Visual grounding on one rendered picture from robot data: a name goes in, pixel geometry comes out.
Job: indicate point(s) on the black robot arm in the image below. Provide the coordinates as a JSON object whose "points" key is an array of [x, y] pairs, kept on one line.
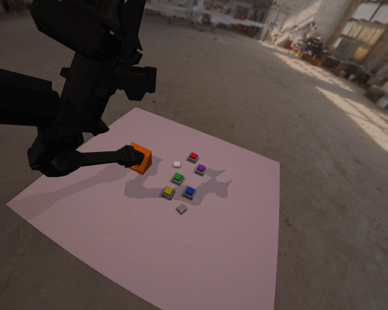
{"points": [[60, 121]]}

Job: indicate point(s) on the purple button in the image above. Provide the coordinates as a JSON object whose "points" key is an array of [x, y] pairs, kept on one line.
{"points": [[200, 170]]}

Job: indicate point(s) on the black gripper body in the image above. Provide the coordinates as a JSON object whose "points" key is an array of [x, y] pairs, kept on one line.
{"points": [[90, 39]]}

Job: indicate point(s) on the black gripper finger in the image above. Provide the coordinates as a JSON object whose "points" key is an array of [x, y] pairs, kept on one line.
{"points": [[107, 11], [131, 14]]}

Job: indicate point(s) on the yellow button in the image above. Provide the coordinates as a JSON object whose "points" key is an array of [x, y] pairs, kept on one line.
{"points": [[168, 193]]}

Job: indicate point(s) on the red button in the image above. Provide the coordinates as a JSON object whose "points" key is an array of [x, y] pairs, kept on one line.
{"points": [[192, 157]]}

